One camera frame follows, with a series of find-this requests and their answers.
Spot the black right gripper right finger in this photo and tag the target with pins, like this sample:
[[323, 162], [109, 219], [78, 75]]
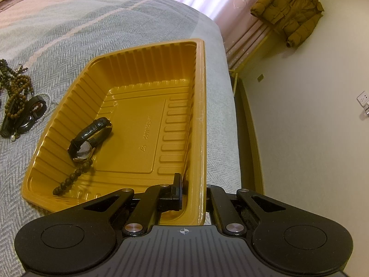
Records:
[[222, 212]]

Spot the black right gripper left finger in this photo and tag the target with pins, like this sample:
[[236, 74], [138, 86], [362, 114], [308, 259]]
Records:
[[147, 207]]

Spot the yellow plastic tray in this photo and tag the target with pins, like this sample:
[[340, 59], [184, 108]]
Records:
[[155, 98]]

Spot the grey herringbone bed blanket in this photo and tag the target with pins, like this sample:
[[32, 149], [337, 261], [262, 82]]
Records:
[[55, 39]]

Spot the brown puffer jacket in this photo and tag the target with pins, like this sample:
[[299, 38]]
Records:
[[295, 20]]

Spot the white wall socket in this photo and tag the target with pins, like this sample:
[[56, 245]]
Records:
[[363, 99]]

